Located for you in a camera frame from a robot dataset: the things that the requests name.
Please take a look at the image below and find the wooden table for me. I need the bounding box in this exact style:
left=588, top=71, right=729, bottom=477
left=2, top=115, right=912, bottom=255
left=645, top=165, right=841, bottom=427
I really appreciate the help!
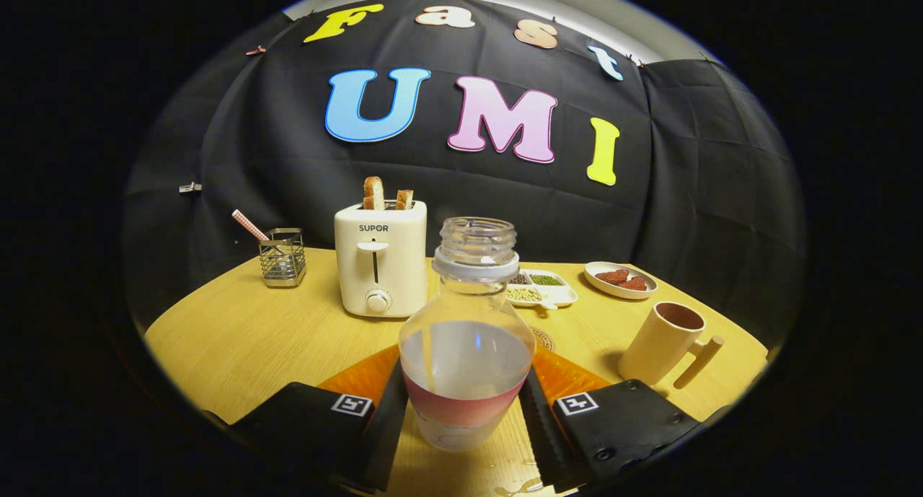
left=144, top=247, right=771, bottom=497

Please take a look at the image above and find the beige cup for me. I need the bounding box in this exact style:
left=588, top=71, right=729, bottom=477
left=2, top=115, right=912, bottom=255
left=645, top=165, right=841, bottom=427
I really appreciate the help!
left=618, top=302, right=725, bottom=390

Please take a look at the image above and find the pink striped straw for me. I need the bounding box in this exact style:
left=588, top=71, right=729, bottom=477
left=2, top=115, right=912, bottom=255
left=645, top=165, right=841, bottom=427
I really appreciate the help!
left=231, top=209, right=269, bottom=242

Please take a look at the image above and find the white divided bean dish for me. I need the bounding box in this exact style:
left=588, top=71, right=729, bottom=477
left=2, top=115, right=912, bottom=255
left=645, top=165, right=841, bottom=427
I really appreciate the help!
left=506, top=268, right=578, bottom=310

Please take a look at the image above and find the black backdrop cloth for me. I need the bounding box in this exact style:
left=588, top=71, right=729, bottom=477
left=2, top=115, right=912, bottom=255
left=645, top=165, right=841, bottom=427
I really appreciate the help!
left=123, top=0, right=807, bottom=350

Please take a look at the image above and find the white toaster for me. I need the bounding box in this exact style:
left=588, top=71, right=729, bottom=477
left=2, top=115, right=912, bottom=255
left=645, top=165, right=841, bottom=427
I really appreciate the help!
left=334, top=200, right=428, bottom=318

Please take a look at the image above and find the clear plastic juice bottle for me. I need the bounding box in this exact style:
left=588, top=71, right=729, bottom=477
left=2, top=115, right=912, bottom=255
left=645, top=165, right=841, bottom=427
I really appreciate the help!
left=398, top=217, right=537, bottom=452

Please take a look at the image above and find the wire mesh holder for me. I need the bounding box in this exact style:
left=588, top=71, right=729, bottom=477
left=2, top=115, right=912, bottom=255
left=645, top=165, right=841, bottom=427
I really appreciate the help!
left=259, top=227, right=307, bottom=289

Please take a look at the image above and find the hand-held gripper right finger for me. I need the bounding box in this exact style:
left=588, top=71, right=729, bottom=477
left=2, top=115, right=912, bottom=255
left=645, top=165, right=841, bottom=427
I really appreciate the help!
left=519, top=347, right=700, bottom=494

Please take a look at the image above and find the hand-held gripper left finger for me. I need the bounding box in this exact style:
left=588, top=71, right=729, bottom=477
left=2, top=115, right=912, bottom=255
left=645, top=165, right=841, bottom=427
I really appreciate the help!
left=227, top=344, right=410, bottom=494

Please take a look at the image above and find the white oval plate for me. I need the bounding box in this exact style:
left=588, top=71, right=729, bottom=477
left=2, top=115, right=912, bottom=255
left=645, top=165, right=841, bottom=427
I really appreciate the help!
left=584, top=261, right=658, bottom=299

